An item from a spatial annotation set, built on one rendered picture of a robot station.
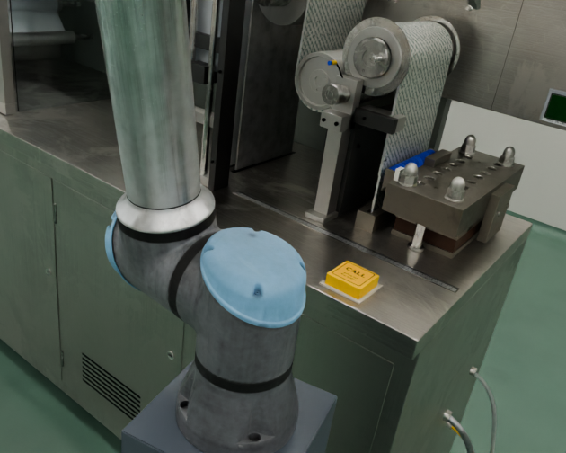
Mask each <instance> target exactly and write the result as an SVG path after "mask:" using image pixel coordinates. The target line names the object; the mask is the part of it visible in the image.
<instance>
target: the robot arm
mask: <svg viewBox="0 0 566 453"><path fill-rule="evenodd" d="M94 2H95V8H96V13H97V19H98V24H99V30H100V35H101V41H102V51H103V56H104V62H105V68H106V74H107V79H108V85H109V90H110V96H111V106H112V111H113V117H114V122H115V128H116V133H117V139H118V144H119V154H120V160H121V165H122V172H123V177H124V183H125V188H126V192H125V193H124V194H123V195H122V196H121V197H120V198H119V200H118V202H117V205H116V210H115V212H114V213H113V215H112V216H111V219H112V220H113V221H112V223H111V225H110V226H107V229H106V234H105V250H106V254H107V257H108V259H109V261H110V263H111V266H112V267H113V269H114V270H115V271H116V272H117V273H118V274H119V275H120V276H121V278H122V279H124V280H125V281H126V282H127V283H128V284H129V285H130V286H131V287H133V288H135V289H137V290H140V291H142V292H143V293H145V294H146V295H148V296H149V297H150V298H151V299H153V300H154V301H155V302H157V303H158V304H160V305H161V306H163V307H164V308H166V309H167V310H168V311H170V312H171V313H173V314H174V315H176V316H177V317H178V318H180V319H181V320H182V321H183V322H184V323H186V324H188V325H189V326H190V327H192V328H193V329H194V330H195V332H196V334H197V336H196V348H195V359H194V361H193V362H192V364H191V365H190V368H189V370H188V372H187V374H186V376H185V378H184V379H183V381H182V383H181V386H180V389H179V392H178V395H177V403H176V420H177V423H178V426H179V428H180V430H181V433H182V434H183V436H184V437H185V438H186V439H187V441H188V442H189V443H191V444H192V445H193V446H194V447H196V448H197V449H199V450H201V451H202V452H204V453H274V452H276V451H278V450H279V449H281V448H282V447H283V446H285V445H286V444H287V442H288V441H289V440H290V438H291V437H292V435H293V433H294V431H295V428H296V421H297V416H298V410H299V405H298V398H297V394H296V386H295V382H294V378H293V374H292V365H293V359H294V355H295V349H296V340H297V335H298V330H299V325H300V319H301V315H302V313H303V310H304V308H305V299H306V293H305V284H306V270H305V264H304V262H303V260H302V258H301V256H300V255H299V254H298V252H297V251H296V250H295V249H294V248H293V247H292V246H291V245H290V244H289V243H287V242H286V241H284V240H283V239H281V238H279V237H278V236H276V235H273V234H271V233H268V232H266V231H262V230H260V232H255V231H253V230H252V228H249V227H231V228H227V229H223V230H222V229H220V228H219V227H218V226H217V218H216V204H215V198H214V196H213V194H212V192H211V191H210V190H209V189H208V188H206V187H205V186H203V185H202V184H200V173H199V151H198V140H197V129H196V117H195V106H194V94H193V83H192V72H191V60H190V38H189V27H188V15H187V4H186V0H94Z"/></svg>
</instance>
